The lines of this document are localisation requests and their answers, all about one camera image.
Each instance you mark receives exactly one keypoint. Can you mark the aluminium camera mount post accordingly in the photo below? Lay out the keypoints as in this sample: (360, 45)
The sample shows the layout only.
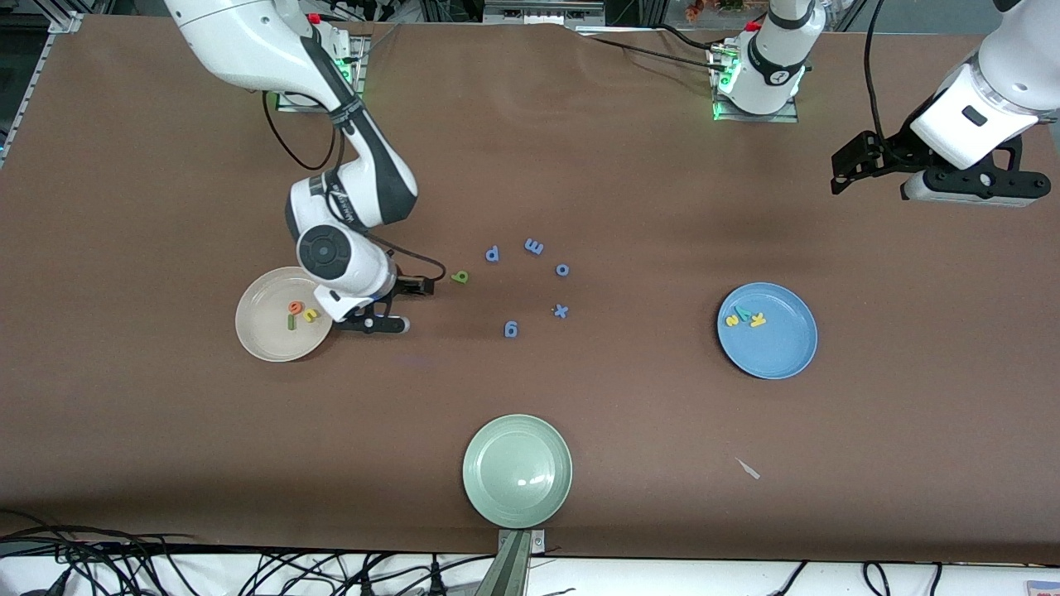
(513, 571)

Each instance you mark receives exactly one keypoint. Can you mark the blue round plate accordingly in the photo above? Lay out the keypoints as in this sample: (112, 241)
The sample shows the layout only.
(778, 348)

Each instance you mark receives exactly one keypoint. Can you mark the metal frame rail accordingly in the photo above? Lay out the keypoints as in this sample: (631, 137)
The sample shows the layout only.
(542, 12)

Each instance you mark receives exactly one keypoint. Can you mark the small grey paper scrap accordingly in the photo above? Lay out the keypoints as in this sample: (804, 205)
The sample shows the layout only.
(748, 468)

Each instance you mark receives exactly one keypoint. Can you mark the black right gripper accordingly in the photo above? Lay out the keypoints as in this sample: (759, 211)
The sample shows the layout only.
(407, 286)

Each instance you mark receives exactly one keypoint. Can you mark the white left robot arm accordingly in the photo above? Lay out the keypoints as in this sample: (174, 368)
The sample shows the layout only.
(774, 58)

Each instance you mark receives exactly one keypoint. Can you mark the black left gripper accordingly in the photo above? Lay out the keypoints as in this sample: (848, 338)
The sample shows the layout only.
(893, 151)

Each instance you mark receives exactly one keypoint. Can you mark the blue foam letter m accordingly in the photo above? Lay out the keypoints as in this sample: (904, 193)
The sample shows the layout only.
(534, 246)

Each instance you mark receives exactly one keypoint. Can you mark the aluminium corner bracket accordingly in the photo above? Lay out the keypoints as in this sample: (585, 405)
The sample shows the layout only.
(66, 22)

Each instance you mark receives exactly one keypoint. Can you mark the beige round plate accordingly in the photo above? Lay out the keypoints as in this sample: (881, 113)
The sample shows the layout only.
(265, 327)

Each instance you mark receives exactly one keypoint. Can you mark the blue foam letter p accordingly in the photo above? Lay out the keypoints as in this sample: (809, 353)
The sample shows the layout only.
(492, 253)

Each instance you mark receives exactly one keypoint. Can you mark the brown table cover sheet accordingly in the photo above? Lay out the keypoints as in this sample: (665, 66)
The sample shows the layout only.
(530, 165)

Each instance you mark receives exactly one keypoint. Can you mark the orange background object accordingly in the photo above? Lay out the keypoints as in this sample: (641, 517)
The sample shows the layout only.
(696, 10)

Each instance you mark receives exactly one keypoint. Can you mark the green round plate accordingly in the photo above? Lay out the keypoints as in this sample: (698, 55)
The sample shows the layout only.
(517, 471)

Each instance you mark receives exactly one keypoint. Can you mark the aluminium table edge rail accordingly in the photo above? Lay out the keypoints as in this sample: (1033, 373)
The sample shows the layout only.
(31, 79)

